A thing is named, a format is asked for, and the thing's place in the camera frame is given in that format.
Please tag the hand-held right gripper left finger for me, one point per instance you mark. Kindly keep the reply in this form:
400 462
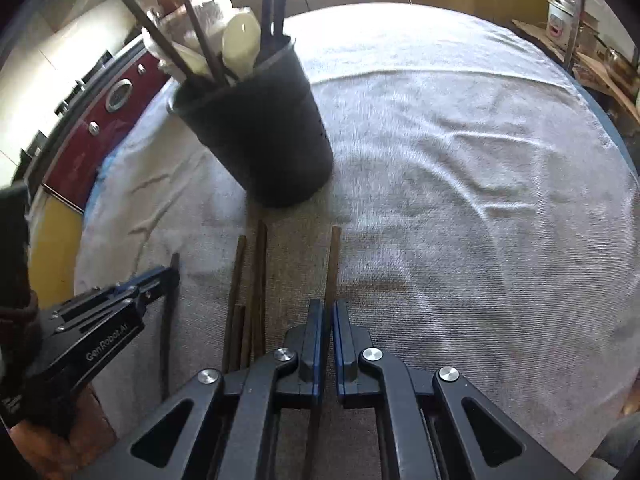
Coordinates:
315 340

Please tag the white rice cooker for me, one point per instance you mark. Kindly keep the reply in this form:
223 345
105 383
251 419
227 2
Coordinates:
562 17

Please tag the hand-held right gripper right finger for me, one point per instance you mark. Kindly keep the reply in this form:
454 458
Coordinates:
341 340

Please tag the grey tablecloth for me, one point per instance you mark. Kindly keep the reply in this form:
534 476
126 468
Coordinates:
450 185

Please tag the black utensil holder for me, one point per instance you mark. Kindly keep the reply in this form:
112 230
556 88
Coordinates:
260 130

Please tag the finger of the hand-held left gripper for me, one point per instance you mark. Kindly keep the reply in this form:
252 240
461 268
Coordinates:
155 282

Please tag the red oven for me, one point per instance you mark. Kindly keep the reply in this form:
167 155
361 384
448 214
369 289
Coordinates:
100 125

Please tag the wooden rack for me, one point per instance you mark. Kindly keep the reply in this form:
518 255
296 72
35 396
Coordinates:
600 80

